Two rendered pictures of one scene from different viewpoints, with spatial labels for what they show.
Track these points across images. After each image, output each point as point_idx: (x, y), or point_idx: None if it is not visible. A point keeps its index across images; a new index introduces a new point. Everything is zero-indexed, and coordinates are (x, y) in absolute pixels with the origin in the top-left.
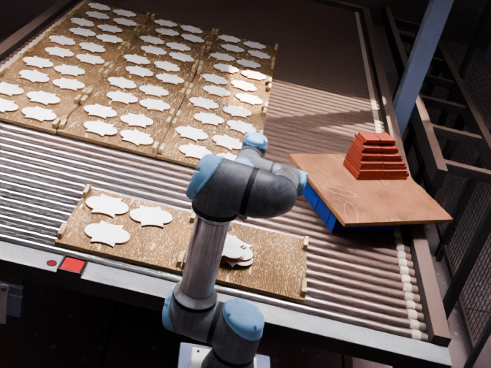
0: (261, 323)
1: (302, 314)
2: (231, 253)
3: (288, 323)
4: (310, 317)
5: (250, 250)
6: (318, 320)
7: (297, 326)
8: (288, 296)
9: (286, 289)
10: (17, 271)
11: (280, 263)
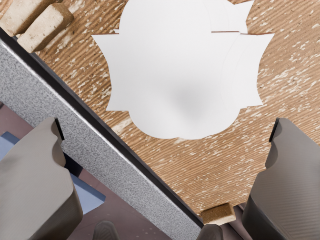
0: None
1: (181, 215)
2: (152, 118)
3: (147, 214)
4: (184, 222)
5: (232, 117)
6: (188, 228)
7: (152, 220)
8: (186, 204)
9: (199, 195)
10: None
11: (267, 154)
